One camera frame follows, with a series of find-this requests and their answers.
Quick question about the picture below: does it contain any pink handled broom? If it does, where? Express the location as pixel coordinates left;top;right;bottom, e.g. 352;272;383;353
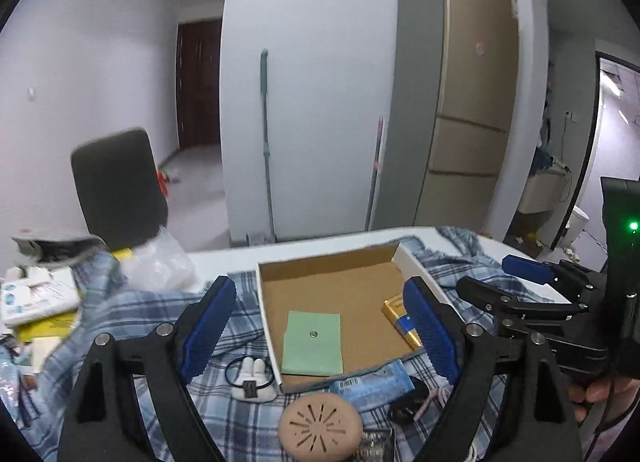
364;116;385;232

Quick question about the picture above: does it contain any dark grey chair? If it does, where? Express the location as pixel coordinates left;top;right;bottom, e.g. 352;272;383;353
70;128;170;253

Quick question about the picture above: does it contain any yellow packet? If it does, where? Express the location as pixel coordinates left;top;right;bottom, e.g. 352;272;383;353
15;309;81;343

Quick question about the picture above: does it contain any green sticky note pad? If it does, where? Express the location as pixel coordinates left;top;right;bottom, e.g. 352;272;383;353
281;311;345;377

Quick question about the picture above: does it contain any blue plaid cloth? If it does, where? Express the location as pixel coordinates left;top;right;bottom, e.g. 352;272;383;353
0;227;556;462

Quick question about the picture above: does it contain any cardboard box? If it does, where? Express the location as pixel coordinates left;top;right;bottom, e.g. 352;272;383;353
256;242;453;395

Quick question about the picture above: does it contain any bunny plush hair tie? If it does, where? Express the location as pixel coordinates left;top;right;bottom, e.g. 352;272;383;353
225;356;279;402

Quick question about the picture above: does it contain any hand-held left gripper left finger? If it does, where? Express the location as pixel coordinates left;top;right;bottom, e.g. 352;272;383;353
57;276;238;462

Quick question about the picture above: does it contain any pink pen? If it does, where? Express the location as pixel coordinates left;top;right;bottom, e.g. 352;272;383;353
415;388;453;423

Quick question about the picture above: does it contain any green handled mop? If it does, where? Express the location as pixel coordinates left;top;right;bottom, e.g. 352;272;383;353
245;48;279;246

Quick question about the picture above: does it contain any clear plastic bag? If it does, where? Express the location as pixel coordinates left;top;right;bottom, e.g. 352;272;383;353
120;228;197;290

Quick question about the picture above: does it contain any beige round slotted disc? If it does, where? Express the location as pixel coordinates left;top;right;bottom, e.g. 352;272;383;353
278;391;363;461

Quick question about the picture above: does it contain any black hair tie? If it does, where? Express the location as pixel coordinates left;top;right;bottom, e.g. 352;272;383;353
387;377;436;425

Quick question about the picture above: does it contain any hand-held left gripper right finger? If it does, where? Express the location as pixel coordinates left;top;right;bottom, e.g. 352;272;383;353
402;276;583;462

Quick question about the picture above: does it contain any grey bag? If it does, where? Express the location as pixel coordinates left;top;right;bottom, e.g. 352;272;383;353
11;229;108;268

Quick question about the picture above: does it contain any person's right hand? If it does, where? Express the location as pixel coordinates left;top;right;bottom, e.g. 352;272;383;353
567;376;640;425

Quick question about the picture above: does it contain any gold cigarette pack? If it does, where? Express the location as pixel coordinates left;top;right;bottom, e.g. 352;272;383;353
381;294;426;352

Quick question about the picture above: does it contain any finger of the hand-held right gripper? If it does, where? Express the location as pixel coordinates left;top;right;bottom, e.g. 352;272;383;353
456;275;598;340
501;254;608;293

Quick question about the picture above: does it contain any beige block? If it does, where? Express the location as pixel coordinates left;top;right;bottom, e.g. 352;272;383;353
31;336;68;374

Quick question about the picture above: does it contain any gold refrigerator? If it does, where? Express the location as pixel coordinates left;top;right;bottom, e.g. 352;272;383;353
372;0;521;238

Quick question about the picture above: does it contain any beige sink cabinet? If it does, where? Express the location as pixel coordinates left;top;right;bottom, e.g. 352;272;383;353
517;169;571;215

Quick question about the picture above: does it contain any small black box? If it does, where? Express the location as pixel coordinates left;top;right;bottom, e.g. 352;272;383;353
356;429;396;462

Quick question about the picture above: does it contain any blue tissue pack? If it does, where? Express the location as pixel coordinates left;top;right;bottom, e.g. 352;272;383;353
330;359;416;405

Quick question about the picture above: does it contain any dark brown door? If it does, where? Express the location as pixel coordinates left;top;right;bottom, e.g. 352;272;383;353
176;18;223;152

